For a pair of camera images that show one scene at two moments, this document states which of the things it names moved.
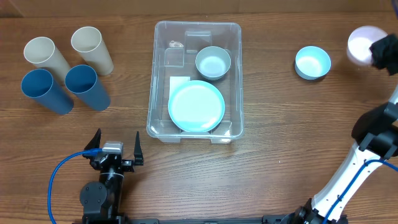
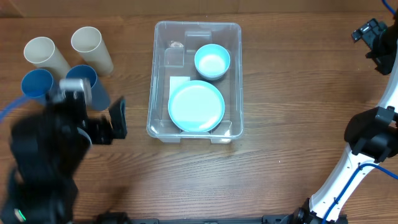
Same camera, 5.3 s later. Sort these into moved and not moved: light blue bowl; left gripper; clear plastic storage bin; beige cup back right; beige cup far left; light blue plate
Moved: left gripper; light blue bowl
Not moved: clear plastic storage bin; beige cup back right; beige cup far left; light blue plate
